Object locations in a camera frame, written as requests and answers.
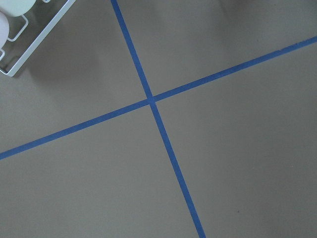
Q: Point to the white wire cup rack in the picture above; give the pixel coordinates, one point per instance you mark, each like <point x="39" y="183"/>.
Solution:
<point x="27" y="31"/>

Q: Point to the white cup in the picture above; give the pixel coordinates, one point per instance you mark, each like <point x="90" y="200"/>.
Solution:
<point x="14" y="8"/>

